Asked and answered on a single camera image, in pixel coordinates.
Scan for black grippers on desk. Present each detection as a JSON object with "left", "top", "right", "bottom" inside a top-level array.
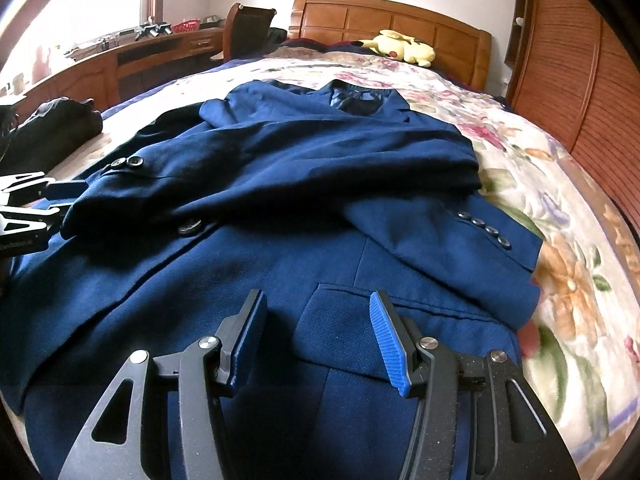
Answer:
[{"left": 135, "top": 21, "right": 175, "bottom": 42}]

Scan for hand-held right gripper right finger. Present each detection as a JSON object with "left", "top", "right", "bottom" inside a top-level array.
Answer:
[{"left": 369, "top": 290, "right": 581, "bottom": 480}]

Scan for wooden chair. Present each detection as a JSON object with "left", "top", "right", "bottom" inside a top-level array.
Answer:
[{"left": 220, "top": 3, "right": 278, "bottom": 61}]

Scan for blue suit jacket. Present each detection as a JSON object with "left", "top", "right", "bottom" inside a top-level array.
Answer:
[{"left": 0, "top": 80, "right": 545, "bottom": 480}]

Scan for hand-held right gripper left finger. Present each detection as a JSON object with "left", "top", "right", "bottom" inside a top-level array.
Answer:
[{"left": 57, "top": 289, "right": 268, "bottom": 480}]

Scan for floral blanket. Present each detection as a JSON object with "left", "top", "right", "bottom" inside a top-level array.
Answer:
[{"left": 50, "top": 52, "right": 640, "bottom": 461}]

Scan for black cloth pile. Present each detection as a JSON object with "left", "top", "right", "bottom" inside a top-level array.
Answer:
[{"left": 0, "top": 96, "right": 103, "bottom": 177}]

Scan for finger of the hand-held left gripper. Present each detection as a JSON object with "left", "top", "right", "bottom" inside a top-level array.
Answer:
[
  {"left": 0, "top": 172, "right": 88, "bottom": 206},
  {"left": 0, "top": 201, "right": 76, "bottom": 241}
]

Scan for yellow plush toy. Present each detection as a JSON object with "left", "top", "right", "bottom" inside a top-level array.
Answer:
[{"left": 351, "top": 29, "right": 436, "bottom": 67}]

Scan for wooden desk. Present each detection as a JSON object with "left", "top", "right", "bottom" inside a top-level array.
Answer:
[{"left": 0, "top": 27, "right": 226, "bottom": 117}]

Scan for wooden bed headboard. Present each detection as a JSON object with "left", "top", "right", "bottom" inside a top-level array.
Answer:
[{"left": 290, "top": 0, "right": 493, "bottom": 92}]

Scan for wooden framed window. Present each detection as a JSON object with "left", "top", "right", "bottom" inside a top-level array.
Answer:
[{"left": 0, "top": 0, "right": 161, "bottom": 78}]

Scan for wooden slatted wardrobe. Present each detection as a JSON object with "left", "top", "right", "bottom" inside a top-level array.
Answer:
[{"left": 505, "top": 0, "right": 640, "bottom": 243}]

